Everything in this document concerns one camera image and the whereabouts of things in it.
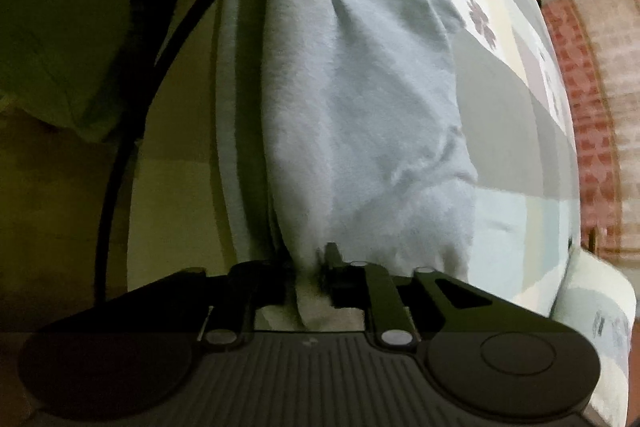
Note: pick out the person's dark shirt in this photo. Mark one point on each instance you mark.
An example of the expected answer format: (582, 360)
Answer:
(60, 32)

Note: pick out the patchwork floral bed sheet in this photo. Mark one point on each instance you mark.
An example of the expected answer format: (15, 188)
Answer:
(510, 132)

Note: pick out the light blue fleece pants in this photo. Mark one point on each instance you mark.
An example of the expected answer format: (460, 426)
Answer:
(370, 107)

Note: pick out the pink patterned curtain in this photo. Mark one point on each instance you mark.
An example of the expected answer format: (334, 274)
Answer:
(595, 107)

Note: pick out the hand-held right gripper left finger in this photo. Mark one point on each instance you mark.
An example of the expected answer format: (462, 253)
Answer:
(270, 282)

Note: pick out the white floral pillow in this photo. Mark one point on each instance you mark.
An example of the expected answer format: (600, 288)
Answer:
(600, 307)

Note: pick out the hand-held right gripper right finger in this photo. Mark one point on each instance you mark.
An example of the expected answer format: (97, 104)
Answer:
(334, 264)

